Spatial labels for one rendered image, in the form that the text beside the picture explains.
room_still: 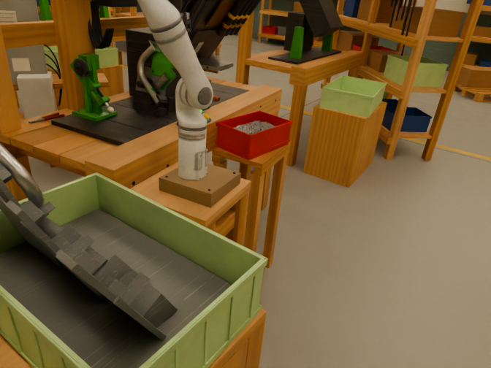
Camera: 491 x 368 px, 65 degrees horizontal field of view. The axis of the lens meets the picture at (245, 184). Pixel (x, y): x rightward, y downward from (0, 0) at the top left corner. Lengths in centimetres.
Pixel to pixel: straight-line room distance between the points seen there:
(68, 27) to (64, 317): 136
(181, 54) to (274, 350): 138
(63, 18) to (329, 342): 191
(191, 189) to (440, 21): 327
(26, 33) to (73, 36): 18
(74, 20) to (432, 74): 323
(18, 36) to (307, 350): 187
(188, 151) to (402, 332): 147
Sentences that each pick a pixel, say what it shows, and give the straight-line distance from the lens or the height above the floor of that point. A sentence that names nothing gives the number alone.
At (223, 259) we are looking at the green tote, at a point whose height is 90.
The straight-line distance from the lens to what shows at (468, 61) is 985.
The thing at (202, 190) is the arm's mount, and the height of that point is 90.
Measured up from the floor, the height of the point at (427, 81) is 78.
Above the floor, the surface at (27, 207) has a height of 113.
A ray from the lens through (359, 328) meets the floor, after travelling 214.
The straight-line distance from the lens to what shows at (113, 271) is 88.
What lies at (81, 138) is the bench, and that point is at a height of 88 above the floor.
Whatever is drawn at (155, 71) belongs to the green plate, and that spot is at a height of 109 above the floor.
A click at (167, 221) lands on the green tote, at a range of 103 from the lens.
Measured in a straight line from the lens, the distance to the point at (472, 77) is 797.
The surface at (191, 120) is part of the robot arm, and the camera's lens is 124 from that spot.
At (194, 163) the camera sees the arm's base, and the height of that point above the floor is 96.
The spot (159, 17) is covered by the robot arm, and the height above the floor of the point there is 140.
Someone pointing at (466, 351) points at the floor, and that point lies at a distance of 229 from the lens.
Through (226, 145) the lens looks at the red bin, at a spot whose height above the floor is 83.
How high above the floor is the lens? 150
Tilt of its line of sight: 28 degrees down
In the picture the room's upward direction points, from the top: 5 degrees clockwise
